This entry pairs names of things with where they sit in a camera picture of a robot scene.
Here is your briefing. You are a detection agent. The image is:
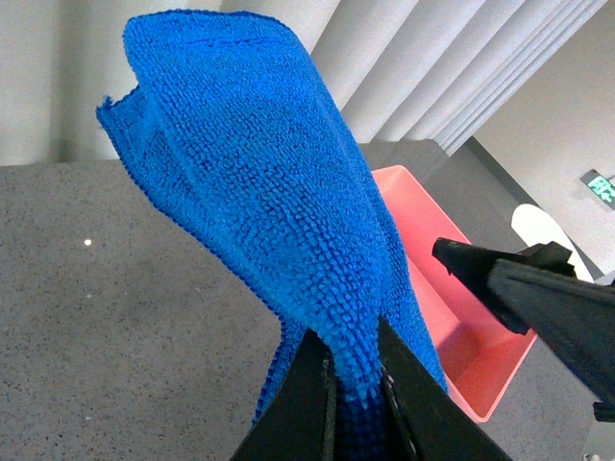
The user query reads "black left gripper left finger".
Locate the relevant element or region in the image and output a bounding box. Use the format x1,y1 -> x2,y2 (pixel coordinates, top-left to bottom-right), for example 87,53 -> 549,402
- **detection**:
233,330 -> 336,461

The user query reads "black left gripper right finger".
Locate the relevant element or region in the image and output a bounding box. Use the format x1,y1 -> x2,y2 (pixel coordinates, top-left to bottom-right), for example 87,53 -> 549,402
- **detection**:
379,317 -> 510,461

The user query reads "blue microfiber cloth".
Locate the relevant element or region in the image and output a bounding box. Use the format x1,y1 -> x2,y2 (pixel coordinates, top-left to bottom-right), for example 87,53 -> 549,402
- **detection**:
97,10 -> 445,460

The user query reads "pink plastic bin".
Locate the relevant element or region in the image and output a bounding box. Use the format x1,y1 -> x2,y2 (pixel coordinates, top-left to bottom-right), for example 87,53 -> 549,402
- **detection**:
373,165 -> 537,423

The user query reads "white rounded object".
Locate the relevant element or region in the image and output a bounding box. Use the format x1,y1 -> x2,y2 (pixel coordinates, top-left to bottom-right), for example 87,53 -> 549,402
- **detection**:
510,204 -> 594,282

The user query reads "green exit sign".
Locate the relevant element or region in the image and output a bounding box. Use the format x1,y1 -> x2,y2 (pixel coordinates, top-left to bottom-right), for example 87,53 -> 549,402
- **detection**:
580,169 -> 615,210

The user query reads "white pleated curtain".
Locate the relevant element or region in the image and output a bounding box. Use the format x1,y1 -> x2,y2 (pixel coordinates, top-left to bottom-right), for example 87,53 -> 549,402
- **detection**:
1,1 -> 601,166

